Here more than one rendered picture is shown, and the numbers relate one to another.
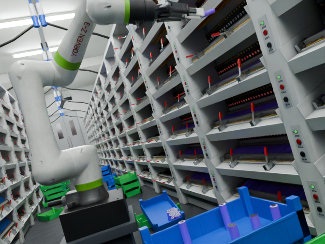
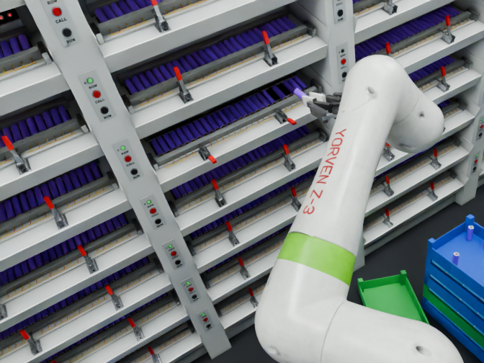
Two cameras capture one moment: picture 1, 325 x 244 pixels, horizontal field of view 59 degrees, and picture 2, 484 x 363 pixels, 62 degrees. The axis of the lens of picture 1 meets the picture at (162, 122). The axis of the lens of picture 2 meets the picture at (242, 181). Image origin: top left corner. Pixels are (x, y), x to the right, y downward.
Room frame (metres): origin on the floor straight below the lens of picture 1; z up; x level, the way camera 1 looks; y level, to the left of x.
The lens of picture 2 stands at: (1.32, 0.73, 1.52)
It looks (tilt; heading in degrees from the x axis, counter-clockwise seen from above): 37 degrees down; 271
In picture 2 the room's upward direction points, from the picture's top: 16 degrees counter-clockwise
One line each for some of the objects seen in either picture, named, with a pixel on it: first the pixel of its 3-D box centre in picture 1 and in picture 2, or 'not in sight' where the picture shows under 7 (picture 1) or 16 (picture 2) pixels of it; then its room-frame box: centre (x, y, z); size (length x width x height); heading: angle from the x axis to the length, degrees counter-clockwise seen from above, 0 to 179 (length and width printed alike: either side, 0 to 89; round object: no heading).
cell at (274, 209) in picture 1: (277, 219); (469, 232); (0.60, -0.17, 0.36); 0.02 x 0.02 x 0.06
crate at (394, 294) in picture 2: not in sight; (393, 310); (0.89, -0.15, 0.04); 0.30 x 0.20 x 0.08; 85
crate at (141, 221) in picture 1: (157, 214); not in sight; (2.02, 0.22, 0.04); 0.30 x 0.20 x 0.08; 109
